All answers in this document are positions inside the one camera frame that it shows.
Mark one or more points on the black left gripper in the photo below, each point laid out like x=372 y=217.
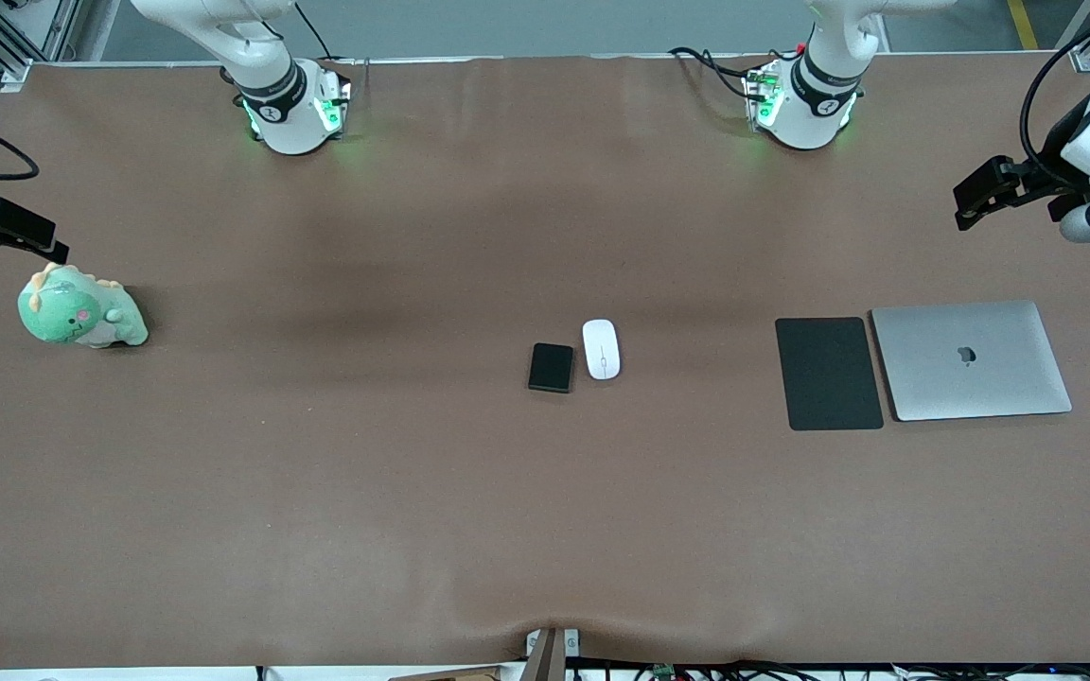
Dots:
x=1052 y=173

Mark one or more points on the white computer mouse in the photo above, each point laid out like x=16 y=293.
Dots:
x=601 y=348

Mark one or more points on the small black phone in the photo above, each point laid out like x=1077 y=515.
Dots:
x=551 y=367

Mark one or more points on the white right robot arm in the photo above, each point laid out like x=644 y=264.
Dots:
x=272 y=66

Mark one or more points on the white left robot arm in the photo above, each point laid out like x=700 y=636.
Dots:
x=824 y=104

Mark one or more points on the black mouse pad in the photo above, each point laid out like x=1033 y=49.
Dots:
x=829 y=374

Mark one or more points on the green dinosaur plush toy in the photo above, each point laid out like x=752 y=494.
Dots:
x=72 y=312

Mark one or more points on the silver closed laptop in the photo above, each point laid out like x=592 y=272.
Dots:
x=971 y=364

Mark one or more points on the brown table cover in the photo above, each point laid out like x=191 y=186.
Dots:
x=413 y=492

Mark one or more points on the camera stand bracket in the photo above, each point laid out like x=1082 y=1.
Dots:
x=550 y=653

